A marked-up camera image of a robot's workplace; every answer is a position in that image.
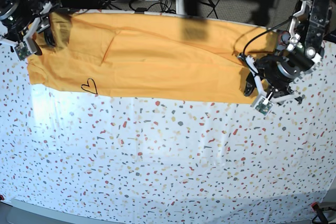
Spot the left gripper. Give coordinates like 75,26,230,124
237,53,306,105

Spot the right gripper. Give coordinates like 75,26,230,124
1,0,59,56

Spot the yellow T-shirt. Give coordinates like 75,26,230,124
27,13,277,104

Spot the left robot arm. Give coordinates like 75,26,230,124
238,0,332,104

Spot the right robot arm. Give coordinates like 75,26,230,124
1,0,62,60

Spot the black table clamp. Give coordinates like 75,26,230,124
134,7,147,14

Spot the red clamp at corner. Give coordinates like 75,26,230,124
311,202,329,224

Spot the terrazzo-patterned white tablecloth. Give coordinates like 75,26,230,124
1,42,335,223

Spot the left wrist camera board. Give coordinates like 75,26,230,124
251,95,274,116

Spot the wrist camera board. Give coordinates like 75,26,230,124
14,42,31,61
251,95,274,116

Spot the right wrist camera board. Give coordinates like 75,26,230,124
14,42,31,61

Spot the white table leg post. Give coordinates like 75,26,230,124
175,0,185,15

